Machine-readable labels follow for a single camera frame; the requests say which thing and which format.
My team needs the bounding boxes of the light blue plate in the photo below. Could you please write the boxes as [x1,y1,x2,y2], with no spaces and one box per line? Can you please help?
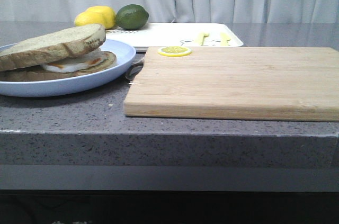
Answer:
[1,40,136,97]

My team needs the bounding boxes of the fried egg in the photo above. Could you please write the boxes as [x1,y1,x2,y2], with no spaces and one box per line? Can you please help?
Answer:
[40,49,107,73]

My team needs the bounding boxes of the bread slice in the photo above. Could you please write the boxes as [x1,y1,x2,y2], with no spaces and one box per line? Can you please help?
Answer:
[1,51,117,82]
[1,23,106,71]

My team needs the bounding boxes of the white rectangular tray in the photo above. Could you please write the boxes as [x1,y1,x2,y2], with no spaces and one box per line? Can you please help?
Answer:
[106,23,243,51]

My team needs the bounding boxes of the lemon slice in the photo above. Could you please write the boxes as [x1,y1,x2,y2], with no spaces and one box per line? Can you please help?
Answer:
[157,46,192,57]

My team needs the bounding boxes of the yellow plastic fork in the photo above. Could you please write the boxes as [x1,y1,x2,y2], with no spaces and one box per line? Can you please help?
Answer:
[192,32,209,47]

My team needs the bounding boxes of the yellow plastic knife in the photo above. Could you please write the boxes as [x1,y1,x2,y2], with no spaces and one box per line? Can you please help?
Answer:
[220,32,231,47]

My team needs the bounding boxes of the green lime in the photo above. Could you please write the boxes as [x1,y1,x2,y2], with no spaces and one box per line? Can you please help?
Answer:
[115,4,149,30]

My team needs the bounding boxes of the wooden cutting board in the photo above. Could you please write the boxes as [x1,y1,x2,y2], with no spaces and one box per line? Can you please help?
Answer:
[124,47,338,121]

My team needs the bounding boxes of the rear yellow lemon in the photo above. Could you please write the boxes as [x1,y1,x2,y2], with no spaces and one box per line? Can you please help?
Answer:
[85,6,116,30]

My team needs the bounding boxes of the yellow lemon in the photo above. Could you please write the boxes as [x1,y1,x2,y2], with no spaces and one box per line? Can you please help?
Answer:
[74,11,106,26]
[85,6,116,30]

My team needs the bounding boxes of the front yellow lemon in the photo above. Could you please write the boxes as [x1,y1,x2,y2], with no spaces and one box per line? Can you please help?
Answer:
[74,11,106,26]

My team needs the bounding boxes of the metal cutting board handle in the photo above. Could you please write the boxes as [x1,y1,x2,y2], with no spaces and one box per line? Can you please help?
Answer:
[125,58,144,84]

